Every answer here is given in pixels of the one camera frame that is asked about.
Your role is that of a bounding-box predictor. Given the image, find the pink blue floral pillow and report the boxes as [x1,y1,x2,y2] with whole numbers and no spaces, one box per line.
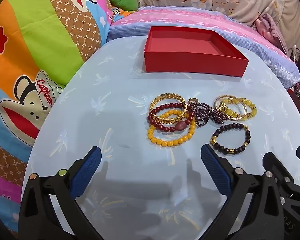
[106,6,300,89]

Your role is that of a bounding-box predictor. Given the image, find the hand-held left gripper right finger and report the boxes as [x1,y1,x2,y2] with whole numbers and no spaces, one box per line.
[201,144,285,240]

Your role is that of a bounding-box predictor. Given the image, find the black bead bracelet gold charms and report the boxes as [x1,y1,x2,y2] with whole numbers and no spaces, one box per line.
[209,123,251,155]

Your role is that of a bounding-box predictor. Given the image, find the red cardboard box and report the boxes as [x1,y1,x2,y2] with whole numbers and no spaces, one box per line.
[143,26,249,77]

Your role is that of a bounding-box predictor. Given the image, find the thin gold bangle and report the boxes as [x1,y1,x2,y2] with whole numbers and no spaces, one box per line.
[213,94,248,120]

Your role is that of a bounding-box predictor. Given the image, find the gold woven bangle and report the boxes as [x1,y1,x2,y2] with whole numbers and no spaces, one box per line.
[149,93,188,125]

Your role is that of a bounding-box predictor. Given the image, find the purple bead bracelet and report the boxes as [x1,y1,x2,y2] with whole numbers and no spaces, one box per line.
[188,102,227,128]

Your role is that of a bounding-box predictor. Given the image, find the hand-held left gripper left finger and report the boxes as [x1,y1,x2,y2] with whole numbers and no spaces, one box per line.
[18,146,102,240]

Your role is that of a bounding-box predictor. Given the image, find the colourful cartoon monkey blanket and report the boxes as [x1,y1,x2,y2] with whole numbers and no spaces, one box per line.
[0,0,120,230]

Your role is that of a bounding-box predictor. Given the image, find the dark red bead bracelet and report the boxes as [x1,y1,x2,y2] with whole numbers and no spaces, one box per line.
[147,102,194,133]

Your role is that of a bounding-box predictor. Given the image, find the yellow stone bracelet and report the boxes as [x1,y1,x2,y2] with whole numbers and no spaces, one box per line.
[218,96,257,121]

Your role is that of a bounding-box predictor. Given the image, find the yellow bead bracelet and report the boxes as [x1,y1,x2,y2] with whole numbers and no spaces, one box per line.
[147,109,197,148]

